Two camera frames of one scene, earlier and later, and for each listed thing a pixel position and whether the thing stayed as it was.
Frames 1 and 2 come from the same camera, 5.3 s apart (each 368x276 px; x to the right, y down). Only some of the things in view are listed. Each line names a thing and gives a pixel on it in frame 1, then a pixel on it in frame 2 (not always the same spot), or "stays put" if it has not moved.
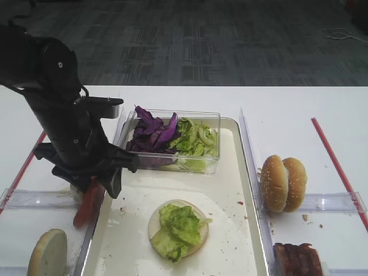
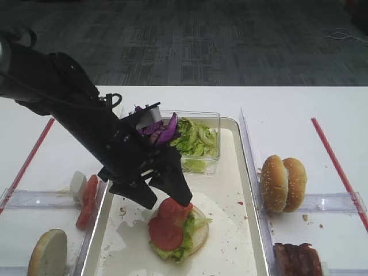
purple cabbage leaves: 151,134 stays put
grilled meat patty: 292,260 stays put
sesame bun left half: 273,184 stays put
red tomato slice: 91,200 to 167,229
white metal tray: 120,245 stays put
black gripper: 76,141 to 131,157
